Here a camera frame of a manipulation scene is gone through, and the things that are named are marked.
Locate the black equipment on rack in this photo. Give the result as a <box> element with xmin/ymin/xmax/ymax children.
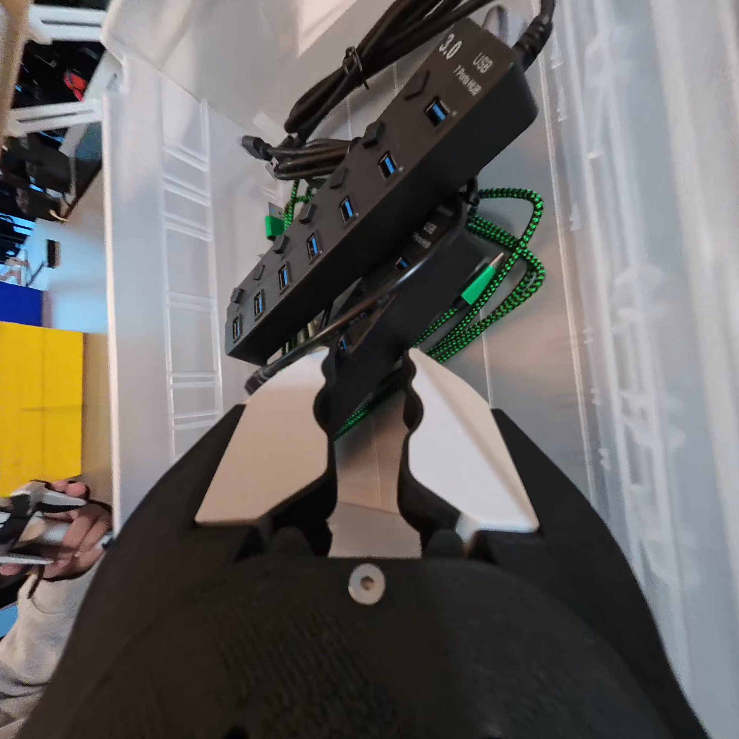
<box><xmin>12</xmin><ymin>40</ymin><xmax>105</xmax><ymax>110</ymax></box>

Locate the white shelving rack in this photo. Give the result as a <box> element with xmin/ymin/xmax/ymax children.
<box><xmin>6</xmin><ymin>6</ymin><xmax>125</xmax><ymax>139</ymax></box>

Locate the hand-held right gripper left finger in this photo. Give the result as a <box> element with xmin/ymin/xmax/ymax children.
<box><xmin>195</xmin><ymin>349</ymin><xmax>338</xmax><ymax>529</ymax></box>

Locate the green braided usb cable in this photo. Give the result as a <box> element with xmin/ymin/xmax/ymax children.
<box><xmin>262</xmin><ymin>179</ymin><xmax>546</xmax><ymax>436</ymax></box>

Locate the black bundled cable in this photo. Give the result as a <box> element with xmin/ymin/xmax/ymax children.
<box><xmin>283</xmin><ymin>0</ymin><xmax>558</xmax><ymax>139</ymax></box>

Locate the long black usb hub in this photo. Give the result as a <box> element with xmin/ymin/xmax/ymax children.
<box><xmin>224</xmin><ymin>17</ymin><xmax>540</xmax><ymax>366</ymax></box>

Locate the short black usb hub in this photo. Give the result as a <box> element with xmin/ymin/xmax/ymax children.
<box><xmin>323</xmin><ymin>199</ymin><xmax>509</xmax><ymax>431</ymax></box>

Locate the yellow cabinet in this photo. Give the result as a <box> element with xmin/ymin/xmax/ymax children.
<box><xmin>0</xmin><ymin>322</ymin><xmax>84</xmax><ymax>480</ymax></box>

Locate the clear plastic storage bin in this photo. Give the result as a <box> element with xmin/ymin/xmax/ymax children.
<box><xmin>101</xmin><ymin>0</ymin><xmax>739</xmax><ymax>739</ymax></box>

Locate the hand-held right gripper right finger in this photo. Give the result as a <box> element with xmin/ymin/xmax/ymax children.
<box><xmin>397</xmin><ymin>348</ymin><xmax>542</xmax><ymax>558</ymax></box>

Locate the thin black hub cable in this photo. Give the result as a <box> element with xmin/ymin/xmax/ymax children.
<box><xmin>244</xmin><ymin>193</ymin><xmax>480</xmax><ymax>396</ymax></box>

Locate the person's left hand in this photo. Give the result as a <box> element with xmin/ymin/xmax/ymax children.
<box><xmin>0</xmin><ymin>482</ymin><xmax>113</xmax><ymax>581</ymax></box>

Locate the person's left forearm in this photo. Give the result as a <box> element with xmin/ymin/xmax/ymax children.
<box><xmin>0</xmin><ymin>568</ymin><xmax>99</xmax><ymax>739</ymax></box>

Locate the blue panel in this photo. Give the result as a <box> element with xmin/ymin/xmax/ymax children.
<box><xmin>0</xmin><ymin>282</ymin><xmax>44</xmax><ymax>324</ymax></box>

